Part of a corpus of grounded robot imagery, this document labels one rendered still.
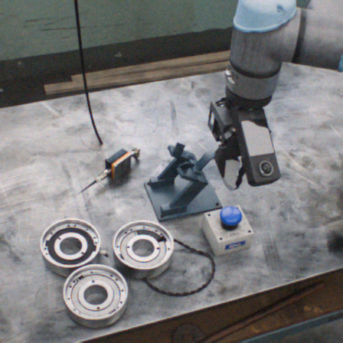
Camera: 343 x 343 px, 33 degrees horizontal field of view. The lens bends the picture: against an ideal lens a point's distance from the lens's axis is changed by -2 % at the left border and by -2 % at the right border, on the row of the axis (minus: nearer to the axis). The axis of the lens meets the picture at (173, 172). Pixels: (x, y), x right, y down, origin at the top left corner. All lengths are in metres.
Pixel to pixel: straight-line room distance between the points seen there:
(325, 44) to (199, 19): 2.06
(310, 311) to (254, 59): 0.71
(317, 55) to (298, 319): 0.70
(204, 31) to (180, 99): 1.53
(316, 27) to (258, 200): 0.48
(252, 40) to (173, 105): 0.59
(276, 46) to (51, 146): 0.61
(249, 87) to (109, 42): 1.94
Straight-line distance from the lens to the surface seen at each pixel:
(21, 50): 2.66
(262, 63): 0.81
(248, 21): 0.78
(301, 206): 1.19
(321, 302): 1.37
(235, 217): 1.04
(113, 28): 2.70
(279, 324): 1.32
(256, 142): 0.86
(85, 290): 0.99
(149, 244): 1.06
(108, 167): 1.17
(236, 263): 1.07
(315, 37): 0.79
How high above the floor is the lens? 1.67
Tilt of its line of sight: 47 degrees down
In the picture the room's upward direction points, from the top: 6 degrees clockwise
